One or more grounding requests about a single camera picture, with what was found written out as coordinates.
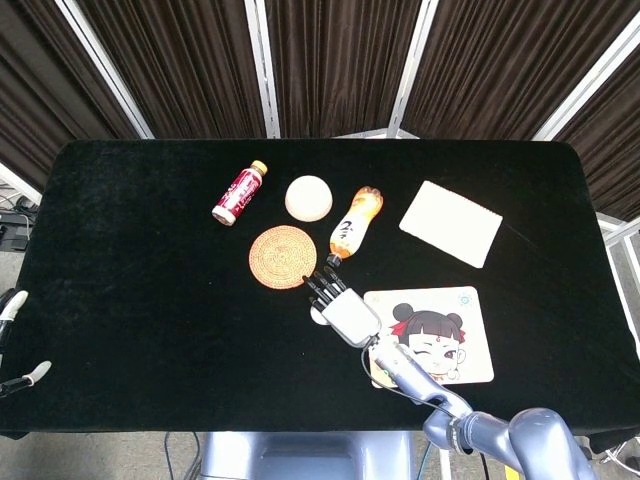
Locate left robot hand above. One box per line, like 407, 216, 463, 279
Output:
0, 288, 53, 399

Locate red labelled drink bottle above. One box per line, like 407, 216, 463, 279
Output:
211, 159, 269, 228

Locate black velvet tablecloth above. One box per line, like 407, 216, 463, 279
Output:
0, 138, 640, 454

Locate round woven coaster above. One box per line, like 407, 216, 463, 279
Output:
248, 225, 319, 291

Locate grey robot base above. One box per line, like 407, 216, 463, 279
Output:
198, 430, 416, 480

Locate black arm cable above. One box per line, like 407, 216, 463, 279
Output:
360, 343, 461, 417

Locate white upturned bowl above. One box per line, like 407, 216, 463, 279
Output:
284, 174, 334, 223

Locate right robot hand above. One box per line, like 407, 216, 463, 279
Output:
302, 266, 384, 347

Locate white frame post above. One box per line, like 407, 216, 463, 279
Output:
53, 0, 155, 140
332, 0, 440, 140
531, 9, 640, 142
243, 0, 282, 140

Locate black floor cable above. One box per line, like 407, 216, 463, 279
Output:
163, 432, 202, 480

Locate white folded towel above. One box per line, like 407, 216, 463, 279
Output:
398, 180, 504, 269

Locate brown pleated curtain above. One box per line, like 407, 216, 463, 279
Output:
0, 0, 142, 194
74, 0, 267, 140
399, 0, 634, 141
553, 54, 640, 224
264, 0, 424, 140

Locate white frame bar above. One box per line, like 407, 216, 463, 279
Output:
594, 212, 640, 351
0, 162, 42, 206

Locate black power strip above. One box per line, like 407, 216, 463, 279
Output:
0, 197, 36, 251

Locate orange drink bottle black cap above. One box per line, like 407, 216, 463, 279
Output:
326, 185, 385, 267

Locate cartoon girl mouse pad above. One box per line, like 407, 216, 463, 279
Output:
363, 285, 496, 390

